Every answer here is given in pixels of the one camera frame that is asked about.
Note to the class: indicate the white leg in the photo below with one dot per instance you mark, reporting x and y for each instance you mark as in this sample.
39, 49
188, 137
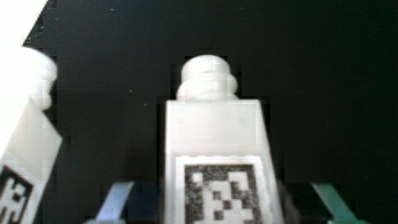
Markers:
28, 137
220, 185

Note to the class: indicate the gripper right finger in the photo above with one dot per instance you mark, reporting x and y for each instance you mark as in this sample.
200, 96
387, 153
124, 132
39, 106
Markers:
343, 216

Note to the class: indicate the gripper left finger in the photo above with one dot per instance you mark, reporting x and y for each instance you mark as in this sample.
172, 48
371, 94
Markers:
110, 211

